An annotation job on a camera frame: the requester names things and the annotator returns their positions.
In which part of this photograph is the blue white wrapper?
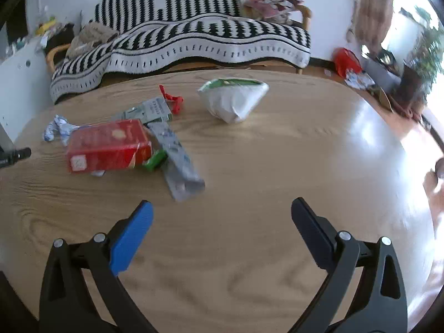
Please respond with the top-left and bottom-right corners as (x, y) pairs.
(42, 114), (82, 146)

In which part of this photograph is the wooden-armed sofa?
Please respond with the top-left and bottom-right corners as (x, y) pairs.
(46, 0), (313, 105)

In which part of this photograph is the beige cloth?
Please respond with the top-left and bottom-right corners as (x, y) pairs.
(66, 22), (120, 59)

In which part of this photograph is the red twisted wrapper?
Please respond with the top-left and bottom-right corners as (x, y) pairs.
(159, 85), (184, 115)

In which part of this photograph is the yellow toy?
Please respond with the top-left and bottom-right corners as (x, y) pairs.
(36, 19), (58, 35)

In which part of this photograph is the pink patterned cloth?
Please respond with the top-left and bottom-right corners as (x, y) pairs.
(243, 0), (306, 25)

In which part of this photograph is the white crumpled paper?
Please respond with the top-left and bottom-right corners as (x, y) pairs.
(345, 69), (375, 89)

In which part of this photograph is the white cabinet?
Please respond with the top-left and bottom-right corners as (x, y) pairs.
(0, 38), (58, 143)

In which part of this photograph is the long silver packet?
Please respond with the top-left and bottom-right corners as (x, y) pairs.
(147, 122), (206, 202)

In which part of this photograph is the green plant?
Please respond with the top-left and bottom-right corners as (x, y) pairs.
(414, 7), (444, 87)

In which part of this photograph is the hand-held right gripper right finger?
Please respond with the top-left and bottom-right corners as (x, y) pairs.
(291, 197), (408, 333)

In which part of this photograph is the brown patterned curtain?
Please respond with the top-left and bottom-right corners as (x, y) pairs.
(354, 0), (394, 54)

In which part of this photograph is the green candy wrapper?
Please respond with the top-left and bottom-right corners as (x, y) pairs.
(142, 149), (168, 172)

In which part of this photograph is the grey green packet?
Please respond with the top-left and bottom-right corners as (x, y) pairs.
(111, 97), (173, 123)

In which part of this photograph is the brown box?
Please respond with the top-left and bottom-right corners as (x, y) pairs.
(399, 63), (432, 112)

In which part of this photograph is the black white striped blanket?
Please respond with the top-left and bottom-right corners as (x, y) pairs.
(49, 0), (312, 104)

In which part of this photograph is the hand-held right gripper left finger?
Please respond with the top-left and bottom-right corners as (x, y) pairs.
(39, 200), (155, 333)

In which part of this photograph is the red bag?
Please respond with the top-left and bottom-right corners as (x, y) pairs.
(333, 47), (363, 77)

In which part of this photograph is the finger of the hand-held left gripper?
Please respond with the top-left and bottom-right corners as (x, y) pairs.
(0, 147), (32, 169)

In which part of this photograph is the white green paper bag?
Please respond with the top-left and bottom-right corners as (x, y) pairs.
(198, 78), (269, 124)

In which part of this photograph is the red cardboard box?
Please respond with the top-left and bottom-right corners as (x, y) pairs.
(67, 118), (153, 174)

